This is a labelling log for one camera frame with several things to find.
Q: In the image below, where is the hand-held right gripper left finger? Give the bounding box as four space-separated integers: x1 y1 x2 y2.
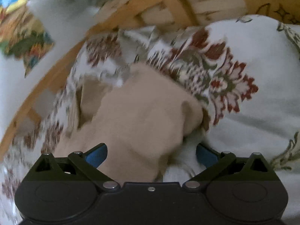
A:
34 143 121 191

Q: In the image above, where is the wooden bed frame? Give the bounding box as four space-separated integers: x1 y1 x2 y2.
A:
0 0 300 150

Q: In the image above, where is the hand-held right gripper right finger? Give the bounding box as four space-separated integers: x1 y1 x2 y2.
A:
183 143 272 190

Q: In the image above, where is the beige zip jacket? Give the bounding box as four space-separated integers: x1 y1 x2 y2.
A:
55 62 211 184

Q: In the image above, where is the floral bed sheet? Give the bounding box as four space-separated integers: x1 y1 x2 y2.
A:
0 14 300 225

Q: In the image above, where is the landscape wall poster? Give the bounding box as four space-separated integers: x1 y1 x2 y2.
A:
0 0 56 78

